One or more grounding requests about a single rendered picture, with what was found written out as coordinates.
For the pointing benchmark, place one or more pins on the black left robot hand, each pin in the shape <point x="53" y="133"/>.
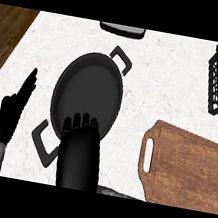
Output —
<point x="10" y="114"/>

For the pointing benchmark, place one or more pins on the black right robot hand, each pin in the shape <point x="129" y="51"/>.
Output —
<point x="79" y="156"/>

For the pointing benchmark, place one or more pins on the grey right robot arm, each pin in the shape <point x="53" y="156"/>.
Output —
<point x="116" y="193"/>

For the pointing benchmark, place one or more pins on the brown wooden cutting board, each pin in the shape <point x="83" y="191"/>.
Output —
<point x="185" y="168"/>

